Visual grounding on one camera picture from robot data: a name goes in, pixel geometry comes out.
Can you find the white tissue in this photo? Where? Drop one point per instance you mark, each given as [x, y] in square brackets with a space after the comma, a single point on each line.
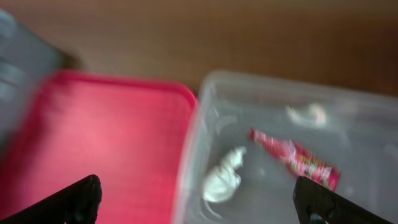
[222, 180]

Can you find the red plastic tray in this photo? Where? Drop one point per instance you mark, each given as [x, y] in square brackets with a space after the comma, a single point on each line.
[130, 133]

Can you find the clear plastic bin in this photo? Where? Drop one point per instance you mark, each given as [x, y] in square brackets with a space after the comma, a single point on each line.
[355, 131]

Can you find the grey dishwasher rack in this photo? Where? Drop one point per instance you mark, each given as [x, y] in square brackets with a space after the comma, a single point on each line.
[26, 60]

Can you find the red snack wrapper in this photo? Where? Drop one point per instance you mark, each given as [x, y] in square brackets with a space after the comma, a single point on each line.
[298, 160]

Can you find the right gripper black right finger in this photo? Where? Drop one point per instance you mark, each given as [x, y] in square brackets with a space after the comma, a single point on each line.
[326, 205]

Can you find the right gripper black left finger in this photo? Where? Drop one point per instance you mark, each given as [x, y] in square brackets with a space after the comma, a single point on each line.
[76, 204]

